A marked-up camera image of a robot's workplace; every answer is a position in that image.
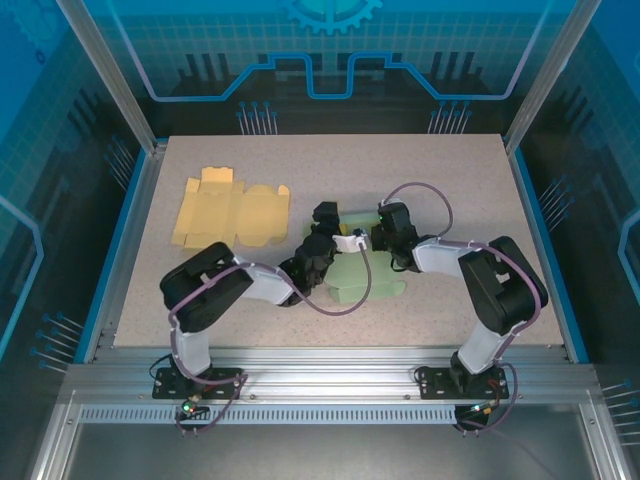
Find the green paper box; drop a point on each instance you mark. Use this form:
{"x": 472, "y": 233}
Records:
{"x": 345, "y": 280}

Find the yellow paper box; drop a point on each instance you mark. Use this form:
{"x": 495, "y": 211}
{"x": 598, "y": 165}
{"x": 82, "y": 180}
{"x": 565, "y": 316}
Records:
{"x": 225, "y": 215}

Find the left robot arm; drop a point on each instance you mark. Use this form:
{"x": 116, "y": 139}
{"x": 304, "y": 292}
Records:
{"x": 270, "y": 287}

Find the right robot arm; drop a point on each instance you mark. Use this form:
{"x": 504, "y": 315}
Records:
{"x": 440, "y": 257}

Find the grey metal shelf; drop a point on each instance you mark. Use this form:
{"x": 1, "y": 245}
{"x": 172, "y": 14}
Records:
{"x": 325, "y": 455}

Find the blue printed side panel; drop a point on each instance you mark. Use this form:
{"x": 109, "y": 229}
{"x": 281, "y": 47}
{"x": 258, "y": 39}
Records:
{"x": 40, "y": 150}
{"x": 600, "y": 150}

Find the blue printed backdrop panel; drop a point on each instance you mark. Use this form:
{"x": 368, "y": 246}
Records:
{"x": 325, "y": 30}

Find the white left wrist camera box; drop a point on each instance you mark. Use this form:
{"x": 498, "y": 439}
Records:
{"x": 347, "y": 243}

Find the aluminium frame rail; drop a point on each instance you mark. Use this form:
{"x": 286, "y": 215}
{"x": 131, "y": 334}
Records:
{"x": 325, "y": 380}

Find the blue side rail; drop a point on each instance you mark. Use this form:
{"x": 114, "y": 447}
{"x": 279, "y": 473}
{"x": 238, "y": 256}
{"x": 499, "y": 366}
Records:
{"x": 546, "y": 250}

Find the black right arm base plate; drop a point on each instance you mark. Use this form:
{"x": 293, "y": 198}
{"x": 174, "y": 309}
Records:
{"x": 432, "y": 385}

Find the aluminium side rail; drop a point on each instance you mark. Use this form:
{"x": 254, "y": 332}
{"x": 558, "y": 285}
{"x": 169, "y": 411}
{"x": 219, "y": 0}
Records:
{"x": 127, "y": 250}

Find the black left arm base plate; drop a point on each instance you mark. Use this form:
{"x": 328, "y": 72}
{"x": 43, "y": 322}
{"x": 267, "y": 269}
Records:
{"x": 165, "y": 385}

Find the aluminium frame post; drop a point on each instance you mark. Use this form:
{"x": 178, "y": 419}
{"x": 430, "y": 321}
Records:
{"x": 549, "y": 75}
{"x": 114, "y": 75}

